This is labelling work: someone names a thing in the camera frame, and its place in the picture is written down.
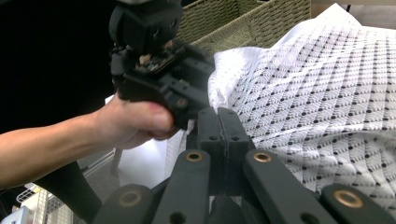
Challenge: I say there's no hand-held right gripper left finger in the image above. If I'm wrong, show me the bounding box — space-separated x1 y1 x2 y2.
197 106 226 195

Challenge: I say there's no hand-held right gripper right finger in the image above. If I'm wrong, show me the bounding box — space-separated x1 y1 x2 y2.
218 107 256 195

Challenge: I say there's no white mesh laundry bag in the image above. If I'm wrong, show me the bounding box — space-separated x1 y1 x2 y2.
164 3 396 218

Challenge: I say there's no green woven basket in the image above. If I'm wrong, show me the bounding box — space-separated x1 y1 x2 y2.
176 0 312 55

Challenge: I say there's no black furniture leg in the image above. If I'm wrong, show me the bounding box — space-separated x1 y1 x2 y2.
34 161 103 224

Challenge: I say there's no metal floor rail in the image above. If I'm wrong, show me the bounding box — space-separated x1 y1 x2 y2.
76 148 116 176

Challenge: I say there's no white wire rack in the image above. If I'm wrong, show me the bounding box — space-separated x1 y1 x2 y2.
0 183 76 224

